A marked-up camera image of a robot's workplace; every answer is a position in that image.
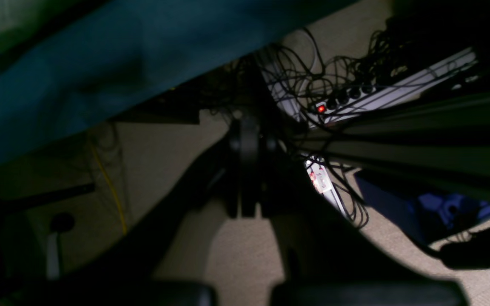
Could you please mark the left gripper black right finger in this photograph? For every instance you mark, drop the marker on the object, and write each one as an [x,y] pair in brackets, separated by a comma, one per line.
[325,260]

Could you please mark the blue table cloth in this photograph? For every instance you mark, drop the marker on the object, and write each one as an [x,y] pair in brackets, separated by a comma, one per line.
[126,51]

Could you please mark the name tag sticker on frame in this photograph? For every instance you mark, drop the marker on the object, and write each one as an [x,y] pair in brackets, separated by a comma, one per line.
[319,177]

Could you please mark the white power strip red switch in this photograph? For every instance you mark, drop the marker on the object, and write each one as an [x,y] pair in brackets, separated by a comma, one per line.
[353,101]

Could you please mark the aluminium table frame rail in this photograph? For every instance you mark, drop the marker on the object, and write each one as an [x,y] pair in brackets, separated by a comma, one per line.
[445,144]

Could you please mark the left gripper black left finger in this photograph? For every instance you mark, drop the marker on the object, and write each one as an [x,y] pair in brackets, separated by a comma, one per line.
[121,276]

